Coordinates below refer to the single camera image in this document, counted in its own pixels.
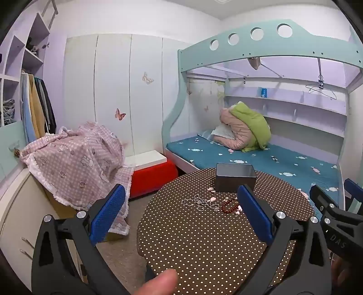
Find folded grey clothes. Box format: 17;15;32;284
1;99;16;125

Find red bead bracelet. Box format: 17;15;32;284
221;199;240;214

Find cream drawer cabinet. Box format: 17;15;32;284
0;170;86;284

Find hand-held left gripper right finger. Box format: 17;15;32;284
237;184;332;295

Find white board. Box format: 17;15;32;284
123;150;166;171

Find dark hanging garments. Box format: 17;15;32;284
37;78;57;134

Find round brown polka-dot table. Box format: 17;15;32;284
137;167;315;295

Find blue patterned mattress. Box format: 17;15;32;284
166;133;341;205

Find white wardrobe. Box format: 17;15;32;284
62;34;193;159

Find red ottoman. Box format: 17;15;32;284
129;160;179;199

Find light blue hanging garment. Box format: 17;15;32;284
20;73;37;142

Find white pillow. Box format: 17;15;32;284
211;125;236;141

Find white wall shelf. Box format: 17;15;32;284
224;82;348;139

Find wire clothes hanger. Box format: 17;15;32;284
306;74;337;100

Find green blanket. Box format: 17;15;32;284
230;102;271;152

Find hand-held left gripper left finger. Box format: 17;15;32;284
31;184;127;295

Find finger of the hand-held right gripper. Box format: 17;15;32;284
309;184;363;225
344;178;363;214

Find teal bunk bed frame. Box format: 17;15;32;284
162;19;363;205

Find silver chain necklace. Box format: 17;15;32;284
181;194;219;212

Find lilac shelf unit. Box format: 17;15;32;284
0;11;67;128

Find pink quilt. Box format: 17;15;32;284
213;108;257;150

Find person's right hand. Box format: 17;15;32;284
330;255;351;284

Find pink checked blanket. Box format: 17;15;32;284
20;121;135;236

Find yellow hanging garment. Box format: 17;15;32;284
28;75;46;139

